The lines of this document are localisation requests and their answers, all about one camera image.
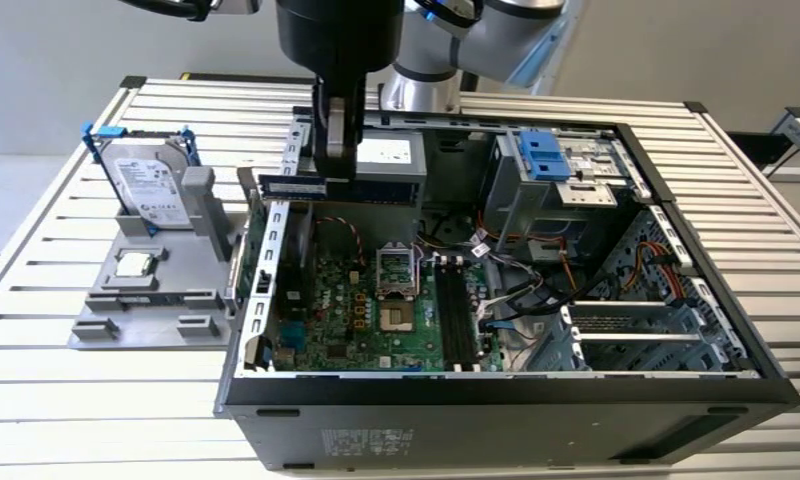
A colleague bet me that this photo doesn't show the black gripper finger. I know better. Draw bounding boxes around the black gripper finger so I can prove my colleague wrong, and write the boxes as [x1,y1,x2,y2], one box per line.
[309,69,368,182]

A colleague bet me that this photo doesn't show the RAM slot white clips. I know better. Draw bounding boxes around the RAM slot white clips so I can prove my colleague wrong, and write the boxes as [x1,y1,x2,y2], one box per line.
[441,257,465,372]

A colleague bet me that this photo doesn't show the grey power supply unit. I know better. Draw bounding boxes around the grey power supply unit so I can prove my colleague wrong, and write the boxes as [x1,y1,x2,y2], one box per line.
[297,127,430,251]

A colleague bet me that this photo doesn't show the green graphics card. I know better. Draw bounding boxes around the green graphics card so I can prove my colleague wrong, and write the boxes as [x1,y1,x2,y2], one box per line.
[227,158,273,315]

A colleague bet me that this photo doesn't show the blue plastic bay latch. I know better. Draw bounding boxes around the blue plastic bay latch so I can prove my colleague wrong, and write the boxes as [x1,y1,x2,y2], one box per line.
[516,129,569,183]

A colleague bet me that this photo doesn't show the grey parts rack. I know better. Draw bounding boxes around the grey parts rack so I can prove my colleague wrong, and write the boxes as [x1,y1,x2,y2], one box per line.
[65,167,254,351]

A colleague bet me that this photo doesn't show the metal socket cover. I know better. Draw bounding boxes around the metal socket cover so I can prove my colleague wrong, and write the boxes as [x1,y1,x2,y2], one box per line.
[373,243,421,297]

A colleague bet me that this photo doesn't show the hard disk in blue carrier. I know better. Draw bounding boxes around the hard disk in blue carrier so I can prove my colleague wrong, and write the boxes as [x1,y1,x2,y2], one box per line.
[82,119,206,236]

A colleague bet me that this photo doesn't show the grey metal disk bay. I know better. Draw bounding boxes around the grey metal disk bay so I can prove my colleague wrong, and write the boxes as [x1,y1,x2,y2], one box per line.
[484,127,649,262]

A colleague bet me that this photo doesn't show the CPU socket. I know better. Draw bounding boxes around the CPU socket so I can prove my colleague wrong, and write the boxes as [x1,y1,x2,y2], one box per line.
[374,294,420,335]

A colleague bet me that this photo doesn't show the green motherboard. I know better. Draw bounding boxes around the green motherboard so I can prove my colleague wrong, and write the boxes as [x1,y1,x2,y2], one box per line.
[269,214,508,374]

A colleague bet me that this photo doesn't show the silver CPU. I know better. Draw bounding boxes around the silver CPU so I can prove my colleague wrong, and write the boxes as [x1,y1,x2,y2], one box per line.
[117,251,155,277]

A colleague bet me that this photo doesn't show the grey metal drive cage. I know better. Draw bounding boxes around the grey metal drive cage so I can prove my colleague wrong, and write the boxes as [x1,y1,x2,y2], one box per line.
[557,298,745,374]

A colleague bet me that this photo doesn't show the black PC case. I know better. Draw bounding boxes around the black PC case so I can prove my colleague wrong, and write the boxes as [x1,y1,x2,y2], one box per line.
[210,103,800,474]

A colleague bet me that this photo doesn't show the thick black cable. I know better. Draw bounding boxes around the thick black cable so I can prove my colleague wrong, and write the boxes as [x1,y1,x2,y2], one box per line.
[115,0,214,22]

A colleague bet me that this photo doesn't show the red black twisted wire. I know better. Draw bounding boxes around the red black twisted wire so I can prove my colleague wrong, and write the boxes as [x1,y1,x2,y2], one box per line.
[311,214,368,269]

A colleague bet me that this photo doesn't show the multicolour power wire bundle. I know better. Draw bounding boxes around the multicolour power wire bundle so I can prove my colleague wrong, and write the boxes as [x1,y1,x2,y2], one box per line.
[413,219,508,266]

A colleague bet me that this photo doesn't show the thin orange wire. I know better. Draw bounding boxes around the thin orange wire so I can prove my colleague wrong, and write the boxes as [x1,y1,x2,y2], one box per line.
[557,247,580,292]

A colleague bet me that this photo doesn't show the black cable bundle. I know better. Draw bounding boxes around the black cable bundle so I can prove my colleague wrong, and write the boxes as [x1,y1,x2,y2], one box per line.
[485,264,618,331]

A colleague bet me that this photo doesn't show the orange red power wires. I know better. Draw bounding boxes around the orange red power wires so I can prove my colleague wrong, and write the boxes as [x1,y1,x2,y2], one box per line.
[620,240,686,307]

